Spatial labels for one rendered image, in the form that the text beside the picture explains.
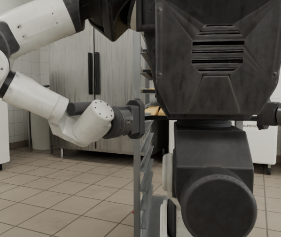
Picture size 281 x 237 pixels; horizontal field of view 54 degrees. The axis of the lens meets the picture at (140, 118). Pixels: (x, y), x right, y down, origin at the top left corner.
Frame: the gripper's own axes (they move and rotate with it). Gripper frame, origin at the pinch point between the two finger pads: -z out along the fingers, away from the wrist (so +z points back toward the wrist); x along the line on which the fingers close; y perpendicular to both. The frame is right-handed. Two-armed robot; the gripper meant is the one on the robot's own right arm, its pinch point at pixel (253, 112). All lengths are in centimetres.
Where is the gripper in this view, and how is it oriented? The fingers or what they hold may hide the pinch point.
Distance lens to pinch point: 113.6
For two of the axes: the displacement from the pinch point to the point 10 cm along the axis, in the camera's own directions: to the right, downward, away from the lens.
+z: 6.3, 0.8, -7.7
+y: -7.8, 0.6, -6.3
